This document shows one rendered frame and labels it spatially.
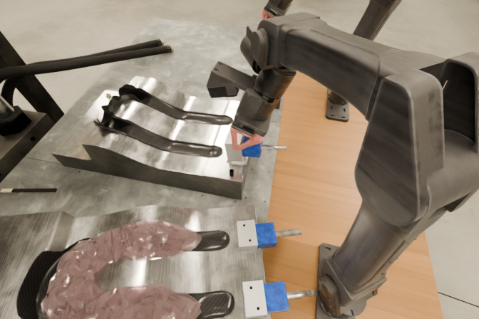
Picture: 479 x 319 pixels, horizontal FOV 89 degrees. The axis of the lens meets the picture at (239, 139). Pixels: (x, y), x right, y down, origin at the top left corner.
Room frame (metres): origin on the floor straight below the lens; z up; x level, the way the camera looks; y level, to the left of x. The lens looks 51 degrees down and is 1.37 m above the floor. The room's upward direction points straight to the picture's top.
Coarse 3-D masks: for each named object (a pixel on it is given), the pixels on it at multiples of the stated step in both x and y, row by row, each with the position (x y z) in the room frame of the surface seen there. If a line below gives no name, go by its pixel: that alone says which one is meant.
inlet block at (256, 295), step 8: (248, 288) 0.07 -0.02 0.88; (256, 288) 0.07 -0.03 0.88; (264, 288) 0.07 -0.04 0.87; (272, 288) 0.07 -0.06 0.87; (280, 288) 0.07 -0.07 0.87; (248, 296) 0.06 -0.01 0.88; (256, 296) 0.06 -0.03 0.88; (264, 296) 0.06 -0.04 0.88; (272, 296) 0.06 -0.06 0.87; (280, 296) 0.06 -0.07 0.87; (288, 296) 0.06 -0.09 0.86; (296, 296) 0.06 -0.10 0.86; (304, 296) 0.06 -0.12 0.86; (248, 304) 0.04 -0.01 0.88; (256, 304) 0.04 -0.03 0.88; (264, 304) 0.04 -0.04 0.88; (272, 304) 0.05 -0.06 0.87; (280, 304) 0.05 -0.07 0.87; (288, 304) 0.05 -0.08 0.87; (248, 312) 0.03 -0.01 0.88; (256, 312) 0.03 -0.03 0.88; (264, 312) 0.03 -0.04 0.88; (272, 312) 0.04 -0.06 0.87
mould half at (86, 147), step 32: (160, 96) 0.53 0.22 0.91; (192, 96) 0.56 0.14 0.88; (96, 128) 0.39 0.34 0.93; (160, 128) 0.42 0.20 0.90; (192, 128) 0.43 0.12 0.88; (224, 128) 0.43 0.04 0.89; (64, 160) 0.36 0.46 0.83; (96, 160) 0.34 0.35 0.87; (128, 160) 0.32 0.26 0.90; (160, 160) 0.33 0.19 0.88; (192, 160) 0.33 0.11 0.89; (224, 160) 0.33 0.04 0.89; (224, 192) 0.28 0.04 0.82
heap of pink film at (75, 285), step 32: (128, 224) 0.17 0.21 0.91; (160, 224) 0.17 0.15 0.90; (64, 256) 0.12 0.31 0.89; (96, 256) 0.12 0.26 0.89; (128, 256) 0.11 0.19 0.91; (160, 256) 0.12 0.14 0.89; (64, 288) 0.07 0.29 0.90; (96, 288) 0.07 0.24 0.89; (128, 288) 0.06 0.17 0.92; (160, 288) 0.06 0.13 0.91
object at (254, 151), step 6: (228, 132) 0.36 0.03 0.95; (228, 138) 0.34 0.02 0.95; (240, 138) 0.34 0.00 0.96; (246, 138) 0.35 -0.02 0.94; (228, 144) 0.32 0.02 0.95; (240, 144) 0.32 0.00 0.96; (258, 144) 0.33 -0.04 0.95; (228, 150) 0.32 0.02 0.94; (234, 150) 0.32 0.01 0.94; (240, 150) 0.32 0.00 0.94; (246, 150) 0.32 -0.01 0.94; (252, 150) 0.32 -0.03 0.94; (258, 150) 0.31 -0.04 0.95; (228, 156) 0.32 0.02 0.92; (234, 156) 0.32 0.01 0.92; (240, 156) 0.31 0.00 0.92; (246, 156) 0.32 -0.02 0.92; (252, 156) 0.31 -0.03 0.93; (258, 156) 0.31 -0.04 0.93
